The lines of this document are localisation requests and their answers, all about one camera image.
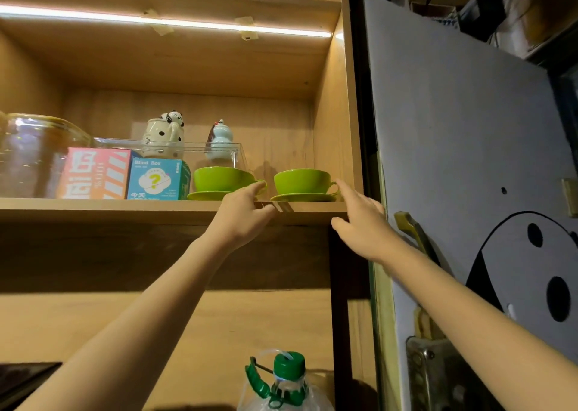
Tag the person's right hand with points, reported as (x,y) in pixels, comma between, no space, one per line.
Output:
(368,230)

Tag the person's left hand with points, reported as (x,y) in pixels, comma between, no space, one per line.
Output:
(235,223)

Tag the person's left thumb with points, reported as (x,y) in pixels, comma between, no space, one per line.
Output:
(266,216)

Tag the person's right thumb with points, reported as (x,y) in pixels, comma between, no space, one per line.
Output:
(342,224)

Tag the person's left forearm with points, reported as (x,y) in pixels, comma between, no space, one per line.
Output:
(135,329)

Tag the person's right forearm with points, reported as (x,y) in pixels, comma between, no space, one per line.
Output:
(474,325)

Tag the green ceramic saucer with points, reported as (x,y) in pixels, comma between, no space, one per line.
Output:
(300,197)
(205,196)

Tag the green ceramic cup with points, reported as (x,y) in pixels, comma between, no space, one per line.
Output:
(300,181)
(219,179)

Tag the pale blue gourd figurine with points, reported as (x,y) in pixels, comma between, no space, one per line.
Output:
(220,142)

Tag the clear plastic tray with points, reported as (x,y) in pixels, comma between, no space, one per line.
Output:
(198,150)

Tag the blue cardboard box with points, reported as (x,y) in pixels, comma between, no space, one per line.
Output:
(156,179)

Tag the white spotted panda teapot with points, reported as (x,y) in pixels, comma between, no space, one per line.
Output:
(162,137)

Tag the grey board with panda print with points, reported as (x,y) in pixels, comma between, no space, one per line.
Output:
(456,144)

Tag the clear bottle with green cap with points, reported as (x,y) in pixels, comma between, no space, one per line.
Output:
(289,381)

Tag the wooden shelf cabinet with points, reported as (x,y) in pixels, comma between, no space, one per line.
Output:
(180,67)

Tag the pink striped cardboard box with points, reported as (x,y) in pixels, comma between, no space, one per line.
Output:
(92,173)

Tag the metal door lock plate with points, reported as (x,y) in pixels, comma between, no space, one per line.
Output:
(440,379)

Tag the piece of beige tape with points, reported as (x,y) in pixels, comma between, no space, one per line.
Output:
(159,23)
(247,28)

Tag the brass hinge plate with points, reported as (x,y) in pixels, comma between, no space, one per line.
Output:
(570,197)

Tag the large clear glass jar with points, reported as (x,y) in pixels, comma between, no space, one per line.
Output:
(34,158)

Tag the black box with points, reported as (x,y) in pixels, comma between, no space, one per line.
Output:
(483,16)

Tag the LED light strip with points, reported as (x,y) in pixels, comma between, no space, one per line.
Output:
(90,16)

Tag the black flat appliance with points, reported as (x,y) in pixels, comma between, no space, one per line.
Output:
(22,381)

